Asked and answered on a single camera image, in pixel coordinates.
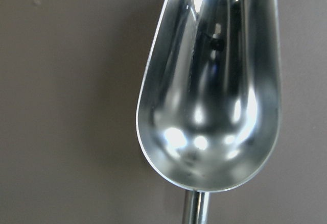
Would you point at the steel ice scoop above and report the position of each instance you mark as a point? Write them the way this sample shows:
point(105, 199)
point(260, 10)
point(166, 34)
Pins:
point(209, 109)

